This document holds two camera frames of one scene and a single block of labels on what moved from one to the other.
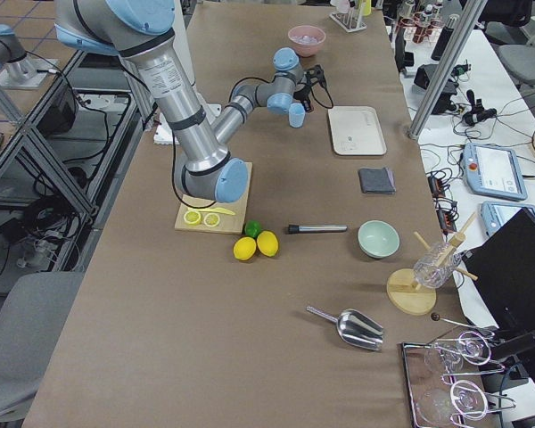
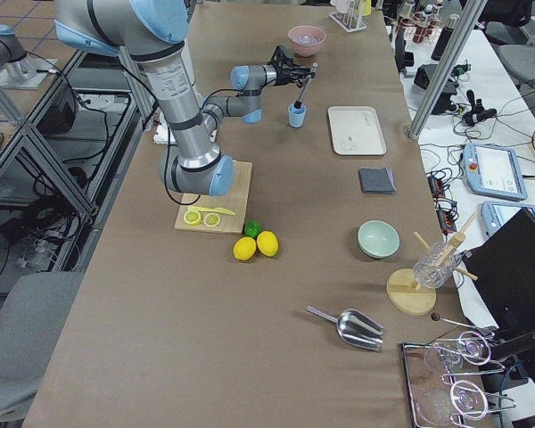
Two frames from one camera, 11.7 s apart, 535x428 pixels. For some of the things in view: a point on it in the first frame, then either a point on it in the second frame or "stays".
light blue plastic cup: x=297 y=111 stays
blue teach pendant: x=494 y=171 stays
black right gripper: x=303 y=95 -> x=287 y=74
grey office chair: x=20 y=344 stays
